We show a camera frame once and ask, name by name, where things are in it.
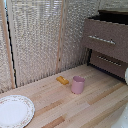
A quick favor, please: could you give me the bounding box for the brown drawer with short handle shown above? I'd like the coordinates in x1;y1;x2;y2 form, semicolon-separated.
89;49;128;81

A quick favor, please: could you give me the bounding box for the white plate with floral rim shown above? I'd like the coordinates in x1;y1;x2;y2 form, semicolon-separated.
0;94;36;128

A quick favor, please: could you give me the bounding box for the pink mug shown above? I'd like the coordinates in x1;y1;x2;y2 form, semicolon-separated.
70;75;86;95

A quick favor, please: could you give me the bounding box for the wide bamboo screen panel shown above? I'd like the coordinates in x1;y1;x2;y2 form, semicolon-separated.
8;0;63;88

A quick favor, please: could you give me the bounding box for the small yellow block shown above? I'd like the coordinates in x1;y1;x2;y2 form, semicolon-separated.
55;76;70;85

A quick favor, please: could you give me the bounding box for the light wooden post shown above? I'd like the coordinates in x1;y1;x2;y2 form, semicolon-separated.
0;0;17;90
54;0;66;75

